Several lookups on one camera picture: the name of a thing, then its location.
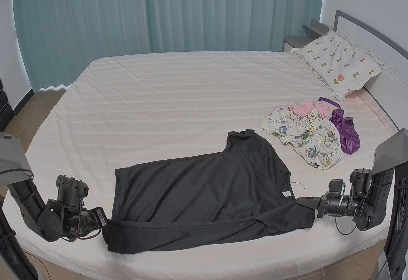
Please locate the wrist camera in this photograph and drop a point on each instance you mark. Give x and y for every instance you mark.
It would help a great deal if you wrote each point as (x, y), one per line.
(82, 189)
(337, 188)

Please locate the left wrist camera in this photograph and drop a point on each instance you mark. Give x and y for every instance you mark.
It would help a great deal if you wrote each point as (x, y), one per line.
(82, 189)

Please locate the white printed pillow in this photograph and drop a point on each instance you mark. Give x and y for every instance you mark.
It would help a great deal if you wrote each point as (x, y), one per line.
(338, 62)

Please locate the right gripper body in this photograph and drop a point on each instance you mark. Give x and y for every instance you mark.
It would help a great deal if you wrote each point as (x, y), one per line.
(336, 207)

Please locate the purple garment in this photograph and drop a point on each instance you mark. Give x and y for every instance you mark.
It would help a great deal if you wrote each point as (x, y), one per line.
(347, 135)

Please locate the grey bedside table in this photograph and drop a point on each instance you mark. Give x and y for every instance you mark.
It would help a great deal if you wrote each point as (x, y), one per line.
(299, 41)

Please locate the white printed pyjama garment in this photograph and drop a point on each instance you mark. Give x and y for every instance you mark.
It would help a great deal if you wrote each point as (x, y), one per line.
(306, 135)

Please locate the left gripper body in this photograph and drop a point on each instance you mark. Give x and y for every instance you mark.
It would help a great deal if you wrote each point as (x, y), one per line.
(91, 223)

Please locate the black T-shirt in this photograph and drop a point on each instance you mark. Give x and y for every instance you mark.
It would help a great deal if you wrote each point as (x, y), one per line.
(197, 196)

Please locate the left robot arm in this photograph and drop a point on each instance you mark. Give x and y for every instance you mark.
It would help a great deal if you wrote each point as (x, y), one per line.
(35, 215)

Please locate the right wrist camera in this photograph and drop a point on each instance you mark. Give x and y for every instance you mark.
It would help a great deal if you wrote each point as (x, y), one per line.
(337, 188)

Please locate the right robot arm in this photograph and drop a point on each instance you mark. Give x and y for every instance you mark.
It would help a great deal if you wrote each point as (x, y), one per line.
(379, 189)

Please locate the bed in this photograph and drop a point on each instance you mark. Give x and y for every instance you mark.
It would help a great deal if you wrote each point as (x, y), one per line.
(175, 97)

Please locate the pink garment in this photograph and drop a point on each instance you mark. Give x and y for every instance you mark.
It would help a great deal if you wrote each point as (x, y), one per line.
(307, 108)

